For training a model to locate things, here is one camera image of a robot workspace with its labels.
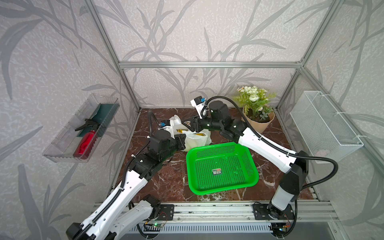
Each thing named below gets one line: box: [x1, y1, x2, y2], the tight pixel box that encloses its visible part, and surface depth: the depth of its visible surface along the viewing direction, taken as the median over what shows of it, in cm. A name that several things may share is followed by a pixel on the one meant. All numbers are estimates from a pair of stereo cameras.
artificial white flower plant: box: [231, 85, 277, 120], surface depth 89 cm
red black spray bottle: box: [73, 118, 101, 160], surface depth 61 cm
